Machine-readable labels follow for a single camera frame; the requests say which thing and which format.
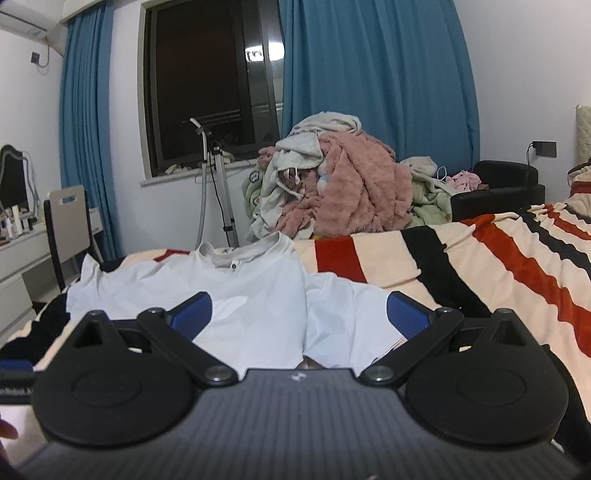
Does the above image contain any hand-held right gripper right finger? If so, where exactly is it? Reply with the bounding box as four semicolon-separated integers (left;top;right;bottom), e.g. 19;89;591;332
359;291;532;387

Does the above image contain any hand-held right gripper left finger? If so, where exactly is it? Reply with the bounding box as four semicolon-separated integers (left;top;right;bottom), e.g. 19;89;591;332
69;292;240;387

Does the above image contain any white t-shirt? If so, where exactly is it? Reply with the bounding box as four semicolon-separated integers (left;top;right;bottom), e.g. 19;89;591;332
66;232;414;376

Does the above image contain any red black cream striped blanket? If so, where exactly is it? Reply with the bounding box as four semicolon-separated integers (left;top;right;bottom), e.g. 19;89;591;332
0;202;591;444

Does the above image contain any white dresser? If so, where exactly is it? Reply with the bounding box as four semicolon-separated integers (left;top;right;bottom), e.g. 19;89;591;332
0;207;103;344

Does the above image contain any pale green blanket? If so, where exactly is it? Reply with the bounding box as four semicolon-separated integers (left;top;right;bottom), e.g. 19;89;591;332
399;156;454;228

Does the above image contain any garment steamer on stand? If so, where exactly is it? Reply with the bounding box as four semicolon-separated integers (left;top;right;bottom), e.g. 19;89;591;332
189;117;239;248

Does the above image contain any small green printed cloth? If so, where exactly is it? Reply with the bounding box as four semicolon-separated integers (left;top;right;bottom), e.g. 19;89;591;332
240;168;265;219

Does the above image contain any pink fluffy blanket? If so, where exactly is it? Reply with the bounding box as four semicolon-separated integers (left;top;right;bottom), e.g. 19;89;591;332
274;132;414;241

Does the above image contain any small pink garment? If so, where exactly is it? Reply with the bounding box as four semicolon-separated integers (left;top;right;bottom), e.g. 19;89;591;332
445;170;482;193

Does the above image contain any black armchair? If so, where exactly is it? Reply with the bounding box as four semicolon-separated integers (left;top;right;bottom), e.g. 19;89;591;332
450;160;546;222

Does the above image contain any row of cosmetic bottles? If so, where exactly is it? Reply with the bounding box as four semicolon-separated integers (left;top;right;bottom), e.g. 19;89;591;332
0;203;38;241

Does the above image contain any grey hoodie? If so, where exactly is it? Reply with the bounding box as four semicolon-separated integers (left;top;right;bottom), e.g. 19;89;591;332
248;111;363;243

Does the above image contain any narrow blue curtain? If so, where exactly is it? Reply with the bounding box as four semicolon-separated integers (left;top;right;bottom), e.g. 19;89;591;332
58;4;117;265

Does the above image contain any wavy framed mirror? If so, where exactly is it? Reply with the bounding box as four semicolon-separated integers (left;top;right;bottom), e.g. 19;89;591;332
0;144;38;214

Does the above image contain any dark framed window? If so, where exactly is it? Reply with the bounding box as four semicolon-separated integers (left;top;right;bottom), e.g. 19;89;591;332
140;0;286;180

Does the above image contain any wide blue curtain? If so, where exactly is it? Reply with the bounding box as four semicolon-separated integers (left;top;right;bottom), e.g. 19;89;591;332
278;0;482;222

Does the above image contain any cream bed headboard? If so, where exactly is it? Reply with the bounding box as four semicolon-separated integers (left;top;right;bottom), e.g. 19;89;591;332
574;104;591;168

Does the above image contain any white air conditioner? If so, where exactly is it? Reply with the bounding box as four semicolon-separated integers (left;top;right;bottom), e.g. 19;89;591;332
0;8;62;41

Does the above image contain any grey chair with black frame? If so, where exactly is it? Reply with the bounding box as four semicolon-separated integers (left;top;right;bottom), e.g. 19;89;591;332
43;185;103;292

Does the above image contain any black wall charger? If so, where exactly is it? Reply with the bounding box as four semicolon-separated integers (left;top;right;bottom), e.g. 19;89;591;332
527;140;557;162

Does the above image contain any wall socket with cable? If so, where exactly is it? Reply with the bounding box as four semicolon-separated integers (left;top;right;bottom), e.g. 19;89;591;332
30;39;63;75

